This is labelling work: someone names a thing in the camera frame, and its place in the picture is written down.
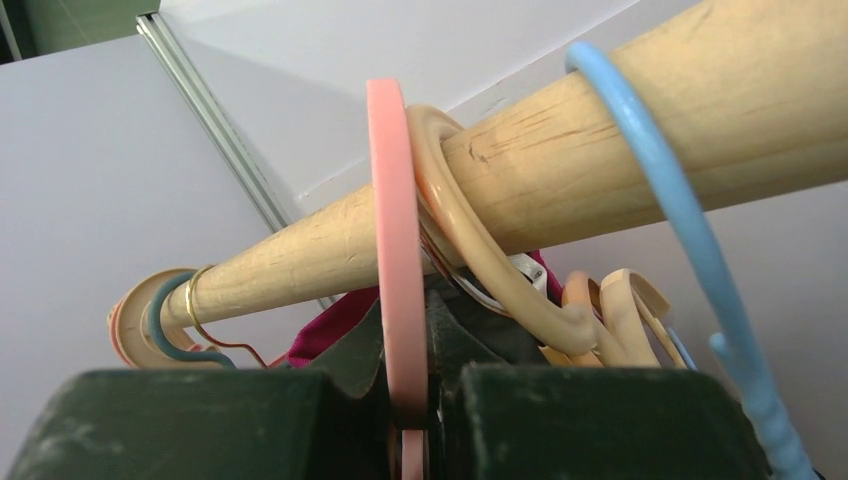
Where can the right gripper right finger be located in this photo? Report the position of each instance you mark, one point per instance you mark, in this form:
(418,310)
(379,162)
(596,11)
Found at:
(451,348)

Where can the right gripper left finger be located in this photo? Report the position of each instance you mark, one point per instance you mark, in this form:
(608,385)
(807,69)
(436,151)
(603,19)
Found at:
(353,438)

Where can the magenta skirt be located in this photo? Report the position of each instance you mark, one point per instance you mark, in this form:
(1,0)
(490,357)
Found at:
(500,334)

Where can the light blue hanger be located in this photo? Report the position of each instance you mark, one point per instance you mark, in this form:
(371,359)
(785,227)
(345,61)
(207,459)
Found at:
(735,345)

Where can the light wooden hanger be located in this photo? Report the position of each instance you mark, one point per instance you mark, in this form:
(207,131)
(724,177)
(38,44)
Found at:
(568,330)

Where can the cream hanger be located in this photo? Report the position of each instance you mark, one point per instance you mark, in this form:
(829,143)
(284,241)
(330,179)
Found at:
(153,282)

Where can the pink plastic hanger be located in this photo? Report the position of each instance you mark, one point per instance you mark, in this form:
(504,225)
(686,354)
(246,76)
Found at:
(130,337)

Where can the wooden hanger rack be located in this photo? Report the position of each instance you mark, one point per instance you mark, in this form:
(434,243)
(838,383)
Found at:
(751,94)

